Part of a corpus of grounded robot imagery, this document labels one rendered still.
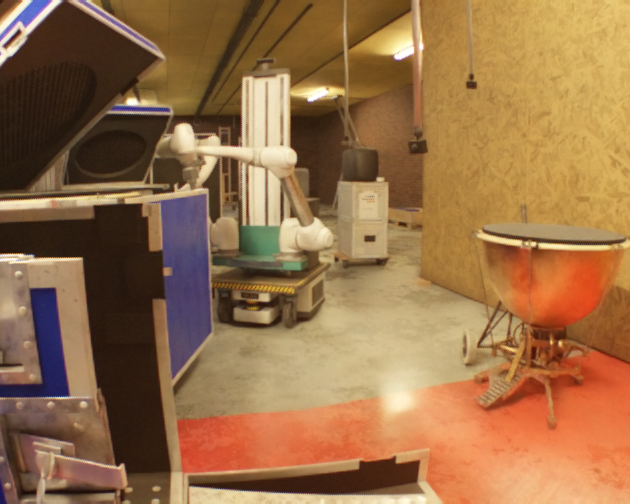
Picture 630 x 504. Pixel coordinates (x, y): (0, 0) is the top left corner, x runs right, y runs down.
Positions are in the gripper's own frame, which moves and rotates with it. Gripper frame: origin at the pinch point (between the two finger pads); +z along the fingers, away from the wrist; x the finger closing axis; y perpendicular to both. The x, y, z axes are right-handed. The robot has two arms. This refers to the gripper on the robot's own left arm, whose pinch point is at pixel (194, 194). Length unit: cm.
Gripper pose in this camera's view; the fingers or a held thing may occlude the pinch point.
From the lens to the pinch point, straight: 261.9
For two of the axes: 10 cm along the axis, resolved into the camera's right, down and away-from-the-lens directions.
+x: -0.5, 1.5, -9.9
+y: -9.8, 1.6, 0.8
